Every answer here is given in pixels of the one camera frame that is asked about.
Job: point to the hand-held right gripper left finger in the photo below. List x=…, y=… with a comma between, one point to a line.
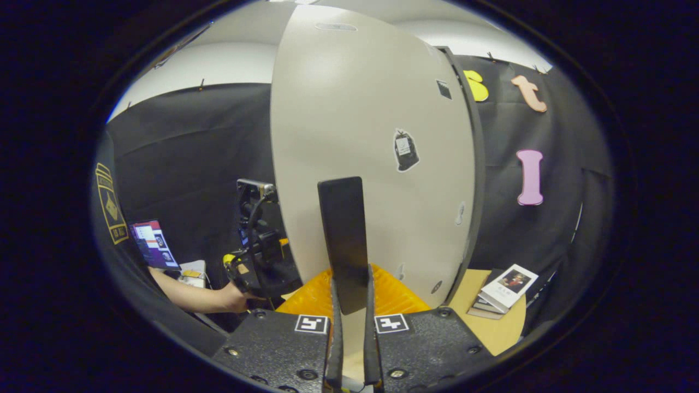
x=273, y=349

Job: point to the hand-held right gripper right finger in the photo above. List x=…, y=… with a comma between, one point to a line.
x=431, y=344

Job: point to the beige cabinet door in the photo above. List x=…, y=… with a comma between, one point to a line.
x=349, y=109

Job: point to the dark cover book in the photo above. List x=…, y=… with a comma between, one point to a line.
x=480, y=315
x=483, y=307

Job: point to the white box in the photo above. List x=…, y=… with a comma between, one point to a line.
x=194, y=275

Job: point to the white portrait cover book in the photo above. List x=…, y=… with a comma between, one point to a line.
x=508, y=286

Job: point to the black backdrop cloth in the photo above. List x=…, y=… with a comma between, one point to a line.
x=191, y=153

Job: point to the person's black shirt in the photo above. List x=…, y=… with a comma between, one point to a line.
x=112, y=218

